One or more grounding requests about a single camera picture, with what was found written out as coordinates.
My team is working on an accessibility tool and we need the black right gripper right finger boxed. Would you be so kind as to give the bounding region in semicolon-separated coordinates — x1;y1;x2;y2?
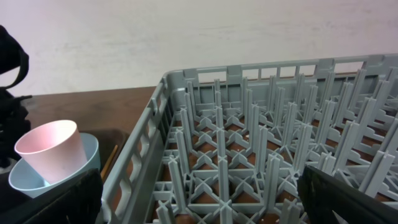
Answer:
298;166;397;224

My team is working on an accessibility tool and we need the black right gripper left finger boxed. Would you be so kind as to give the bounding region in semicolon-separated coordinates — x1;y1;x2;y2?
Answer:
1;169;103;223

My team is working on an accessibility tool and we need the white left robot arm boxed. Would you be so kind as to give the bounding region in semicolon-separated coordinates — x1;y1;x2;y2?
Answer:
1;26;31;168

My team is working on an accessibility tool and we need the grey plastic dishwasher rack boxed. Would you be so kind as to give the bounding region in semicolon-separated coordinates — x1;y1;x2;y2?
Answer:
102;54;397;223

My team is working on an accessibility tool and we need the wooden chopstick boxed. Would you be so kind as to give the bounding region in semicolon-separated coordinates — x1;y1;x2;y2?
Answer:
101;145;118;182

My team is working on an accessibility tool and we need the pink cup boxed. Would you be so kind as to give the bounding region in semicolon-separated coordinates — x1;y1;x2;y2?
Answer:
14;119;88;184

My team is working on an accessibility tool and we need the light blue saucer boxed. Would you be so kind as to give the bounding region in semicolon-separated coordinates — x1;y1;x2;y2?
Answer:
8;133;101;198

